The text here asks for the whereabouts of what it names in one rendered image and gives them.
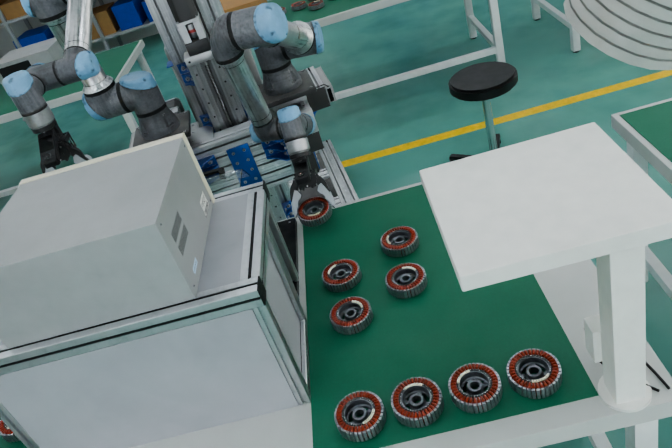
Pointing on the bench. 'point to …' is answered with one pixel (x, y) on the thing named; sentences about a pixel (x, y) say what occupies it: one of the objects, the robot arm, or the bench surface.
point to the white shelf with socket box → (561, 235)
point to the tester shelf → (239, 199)
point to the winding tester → (102, 240)
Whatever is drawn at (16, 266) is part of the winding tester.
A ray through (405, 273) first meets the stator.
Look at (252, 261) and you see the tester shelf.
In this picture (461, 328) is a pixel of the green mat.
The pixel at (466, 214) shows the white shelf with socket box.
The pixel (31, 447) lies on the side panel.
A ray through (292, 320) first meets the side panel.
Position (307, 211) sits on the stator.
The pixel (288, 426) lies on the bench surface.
